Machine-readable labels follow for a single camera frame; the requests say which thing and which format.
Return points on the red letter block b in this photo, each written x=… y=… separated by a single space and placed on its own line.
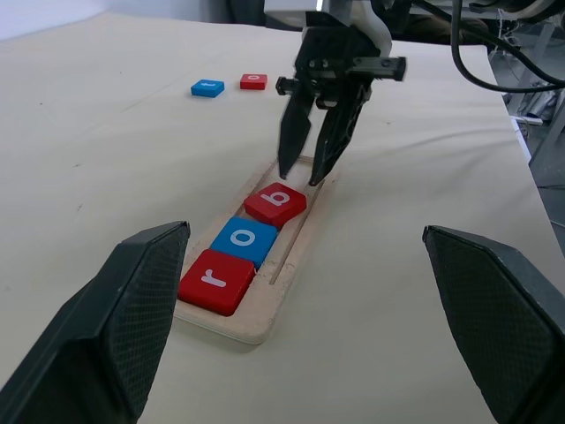
x=276 y=203

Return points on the blue letter block t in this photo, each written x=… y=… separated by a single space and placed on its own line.
x=207 y=87

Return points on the wooden letter tray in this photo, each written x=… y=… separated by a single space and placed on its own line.
x=284 y=296

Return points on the red letter block o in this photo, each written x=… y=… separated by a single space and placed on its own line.
x=253 y=81

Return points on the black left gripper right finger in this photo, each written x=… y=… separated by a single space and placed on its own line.
x=507 y=327

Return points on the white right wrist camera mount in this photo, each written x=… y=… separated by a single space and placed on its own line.
x=378 y=33

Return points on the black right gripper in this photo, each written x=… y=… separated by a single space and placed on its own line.
x=335 y=57

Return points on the blue letter block o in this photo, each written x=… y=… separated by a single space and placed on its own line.
x=243 y=238

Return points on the red letter block r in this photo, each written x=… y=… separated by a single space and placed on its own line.
x=216 y=282

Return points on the grey metal frame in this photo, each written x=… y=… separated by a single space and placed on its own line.
x=547 y=146

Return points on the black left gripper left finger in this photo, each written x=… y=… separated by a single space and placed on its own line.
x=88 y=335

